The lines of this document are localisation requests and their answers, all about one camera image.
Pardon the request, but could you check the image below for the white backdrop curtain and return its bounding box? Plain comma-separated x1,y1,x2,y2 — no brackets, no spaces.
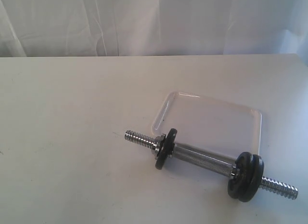
0,0,308,58

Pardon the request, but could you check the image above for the white rectangular plastic tray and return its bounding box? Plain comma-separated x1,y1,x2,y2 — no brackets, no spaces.
151,91,262,158

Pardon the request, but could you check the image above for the chrome threaded dumbbell bar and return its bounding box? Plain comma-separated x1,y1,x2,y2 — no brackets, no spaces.
124,130,298,200

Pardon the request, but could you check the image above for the black weight plate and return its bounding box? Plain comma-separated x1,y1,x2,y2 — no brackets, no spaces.
155,128,178,170
228,152,254,199
239,155,264,202

